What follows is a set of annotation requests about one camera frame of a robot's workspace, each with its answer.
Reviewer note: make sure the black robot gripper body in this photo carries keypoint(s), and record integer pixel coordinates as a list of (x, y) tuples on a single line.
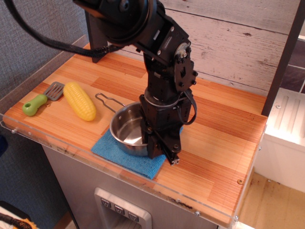
[(166, 122)]

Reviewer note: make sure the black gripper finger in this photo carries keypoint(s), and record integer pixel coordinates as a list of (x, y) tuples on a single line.
[(154, 146)]

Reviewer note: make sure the stainless steel saucepan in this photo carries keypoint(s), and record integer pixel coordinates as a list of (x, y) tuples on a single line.
[(125, 126)]

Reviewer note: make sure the yellow plastic corn cob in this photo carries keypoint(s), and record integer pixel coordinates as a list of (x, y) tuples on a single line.
[(79, 101)]

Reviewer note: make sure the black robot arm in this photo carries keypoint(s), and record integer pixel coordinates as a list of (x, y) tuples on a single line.
[(168, 99)]

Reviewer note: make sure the blue folded cloth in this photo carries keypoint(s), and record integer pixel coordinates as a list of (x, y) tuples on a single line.
[(108, 148)]

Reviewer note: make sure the silver dispenser panel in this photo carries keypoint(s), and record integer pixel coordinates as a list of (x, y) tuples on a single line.
[(117, 213)]

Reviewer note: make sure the grey toy fridge cabinet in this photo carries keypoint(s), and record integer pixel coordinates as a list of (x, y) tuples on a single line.
[(79, 181)]

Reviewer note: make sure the white toy sink unit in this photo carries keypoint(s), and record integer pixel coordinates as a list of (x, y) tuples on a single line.
[(282, 154)]

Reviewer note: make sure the clear acrylic edge guard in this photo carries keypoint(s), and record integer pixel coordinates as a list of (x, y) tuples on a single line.
[(217, 156)]

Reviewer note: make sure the dark upright back post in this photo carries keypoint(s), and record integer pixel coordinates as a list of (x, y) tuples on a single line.
[(96, 37)]

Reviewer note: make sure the green handled grey spatula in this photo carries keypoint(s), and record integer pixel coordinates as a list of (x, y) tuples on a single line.
[(52, 93)]

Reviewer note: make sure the dark vertical post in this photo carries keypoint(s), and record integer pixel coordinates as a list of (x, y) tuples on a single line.
[(285, 58)]

